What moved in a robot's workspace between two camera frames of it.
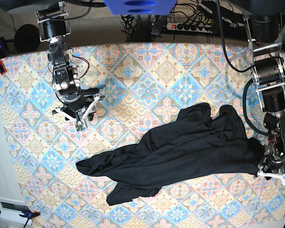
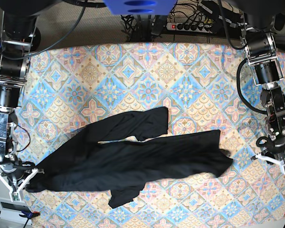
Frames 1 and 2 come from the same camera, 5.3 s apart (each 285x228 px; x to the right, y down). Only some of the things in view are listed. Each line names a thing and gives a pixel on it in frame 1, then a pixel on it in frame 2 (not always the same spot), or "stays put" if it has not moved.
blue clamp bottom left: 29,215 stays put
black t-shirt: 193,144 to 87,163
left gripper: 71,109 to 16,174
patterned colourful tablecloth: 144,85 stays put
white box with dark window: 10,210 stays put
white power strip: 207,29 stays put
